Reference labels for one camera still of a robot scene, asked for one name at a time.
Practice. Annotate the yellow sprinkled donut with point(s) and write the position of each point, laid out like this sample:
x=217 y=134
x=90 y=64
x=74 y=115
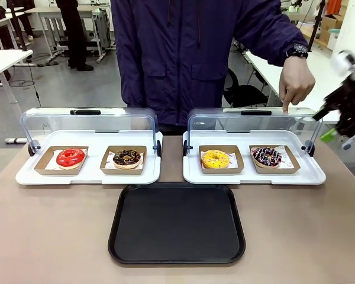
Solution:
x=208 y=159

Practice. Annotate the white display case base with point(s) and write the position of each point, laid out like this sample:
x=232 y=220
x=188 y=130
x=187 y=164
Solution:
x=245 y=139
x=94 y=139

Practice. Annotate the white background desk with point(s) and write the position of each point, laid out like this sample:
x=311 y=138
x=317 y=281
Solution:
x=85 y=10

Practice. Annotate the chocolate donut with sprinkles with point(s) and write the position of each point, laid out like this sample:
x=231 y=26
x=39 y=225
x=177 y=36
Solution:
x=119 y=161

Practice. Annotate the chocolate donut with white drizzle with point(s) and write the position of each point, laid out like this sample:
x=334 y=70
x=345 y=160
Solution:
x=260 y=156

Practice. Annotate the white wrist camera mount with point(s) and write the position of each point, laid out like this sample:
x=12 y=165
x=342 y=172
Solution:
x=352 y=142

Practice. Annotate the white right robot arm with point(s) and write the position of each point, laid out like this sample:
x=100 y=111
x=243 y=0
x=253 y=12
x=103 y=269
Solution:
x=343 y=60

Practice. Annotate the black office chair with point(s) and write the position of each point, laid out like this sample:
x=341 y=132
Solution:
x=245 y=94

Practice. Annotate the black wrist watch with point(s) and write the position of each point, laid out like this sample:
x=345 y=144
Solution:
x=298 y=49

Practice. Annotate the black lid hinge knob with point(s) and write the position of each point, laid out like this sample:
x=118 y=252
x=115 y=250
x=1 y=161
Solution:
x=158 y=148
x=32 y=148
x=185 y=148
x=310 y=148

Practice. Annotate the white table with legs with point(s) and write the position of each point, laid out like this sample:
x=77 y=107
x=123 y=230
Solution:
x=6 y=59

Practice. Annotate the black tripod stand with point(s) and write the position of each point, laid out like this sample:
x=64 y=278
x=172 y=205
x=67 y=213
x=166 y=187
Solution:
x=316 y=26

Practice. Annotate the person left forearm navy sleeve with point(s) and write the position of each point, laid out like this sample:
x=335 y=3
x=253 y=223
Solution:
x=284 y=38

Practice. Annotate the standing person in black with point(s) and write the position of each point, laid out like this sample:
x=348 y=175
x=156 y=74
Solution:
x=74 y=29

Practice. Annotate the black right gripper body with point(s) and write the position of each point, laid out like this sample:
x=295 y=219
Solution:
x=352 y=103

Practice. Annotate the white long table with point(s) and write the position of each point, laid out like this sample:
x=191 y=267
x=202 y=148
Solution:
x=322 y=68

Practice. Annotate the person left hand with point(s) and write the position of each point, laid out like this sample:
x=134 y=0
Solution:
x=297 y=80

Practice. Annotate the black plastic serving tray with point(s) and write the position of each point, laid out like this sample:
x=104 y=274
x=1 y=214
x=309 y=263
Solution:
x=177 y=225

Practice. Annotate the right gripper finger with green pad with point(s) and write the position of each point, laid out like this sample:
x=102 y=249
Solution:
x=321 y=114
x=328 y=135

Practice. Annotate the person torso in navy jacket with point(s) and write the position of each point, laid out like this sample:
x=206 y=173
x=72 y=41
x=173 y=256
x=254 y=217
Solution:
x=171 y=59

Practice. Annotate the brown cardboard donut tray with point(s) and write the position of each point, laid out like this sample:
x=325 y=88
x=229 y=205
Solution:
x=43 y=164
x=236 y=170
x=294 y=165
x=121 y=171

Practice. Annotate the brown cardboard box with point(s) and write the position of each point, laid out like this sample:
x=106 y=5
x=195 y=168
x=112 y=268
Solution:
x=331 y=22

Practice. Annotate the clear display case lid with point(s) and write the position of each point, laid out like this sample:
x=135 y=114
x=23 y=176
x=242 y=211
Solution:
x=47 y=121
x=213 y=121

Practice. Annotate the red glazed donut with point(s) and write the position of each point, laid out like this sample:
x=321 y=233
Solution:
x=62 y=159

